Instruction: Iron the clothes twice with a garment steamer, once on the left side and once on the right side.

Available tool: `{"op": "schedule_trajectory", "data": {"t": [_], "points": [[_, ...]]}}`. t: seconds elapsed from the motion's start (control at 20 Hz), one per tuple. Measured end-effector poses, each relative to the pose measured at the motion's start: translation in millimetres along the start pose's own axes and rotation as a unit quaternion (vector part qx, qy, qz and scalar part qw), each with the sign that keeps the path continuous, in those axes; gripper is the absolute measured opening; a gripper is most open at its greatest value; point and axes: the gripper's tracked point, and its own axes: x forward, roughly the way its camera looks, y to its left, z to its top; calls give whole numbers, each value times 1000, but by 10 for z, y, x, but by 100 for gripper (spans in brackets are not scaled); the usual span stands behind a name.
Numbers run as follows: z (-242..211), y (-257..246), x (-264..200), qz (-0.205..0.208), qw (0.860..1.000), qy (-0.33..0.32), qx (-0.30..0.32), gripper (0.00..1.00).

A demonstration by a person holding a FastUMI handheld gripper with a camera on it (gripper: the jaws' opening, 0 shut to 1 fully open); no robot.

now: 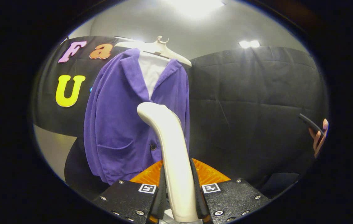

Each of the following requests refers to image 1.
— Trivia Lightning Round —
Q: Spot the dark smartphone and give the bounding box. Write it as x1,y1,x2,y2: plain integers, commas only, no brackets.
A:
299,113,325,136

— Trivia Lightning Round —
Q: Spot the twin strip ceiling light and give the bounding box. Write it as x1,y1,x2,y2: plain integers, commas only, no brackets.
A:
239,40,261,49

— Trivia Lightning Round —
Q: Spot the purple jacket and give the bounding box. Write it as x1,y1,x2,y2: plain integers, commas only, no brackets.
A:
84,48,191,186

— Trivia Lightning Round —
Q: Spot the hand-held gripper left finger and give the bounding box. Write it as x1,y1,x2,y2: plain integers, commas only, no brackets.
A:
93,160,167,224

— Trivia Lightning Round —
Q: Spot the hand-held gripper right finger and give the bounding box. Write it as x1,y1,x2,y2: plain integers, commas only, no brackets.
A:
190,158,272,224

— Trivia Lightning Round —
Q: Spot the white garment steamer head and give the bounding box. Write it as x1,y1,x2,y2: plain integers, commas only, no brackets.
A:
137,102,199,223

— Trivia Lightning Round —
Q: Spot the large ceiling light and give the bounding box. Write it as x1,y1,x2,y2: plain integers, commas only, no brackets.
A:
164,0,226,19

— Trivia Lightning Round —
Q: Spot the grey cabinet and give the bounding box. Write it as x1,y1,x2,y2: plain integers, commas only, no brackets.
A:
33,124,78,183

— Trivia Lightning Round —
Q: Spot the white shirt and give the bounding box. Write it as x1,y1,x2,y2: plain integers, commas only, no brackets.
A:
138,51,171,100

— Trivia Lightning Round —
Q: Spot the white clothes hanger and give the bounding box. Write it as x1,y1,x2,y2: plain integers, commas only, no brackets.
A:
114,35,192,68

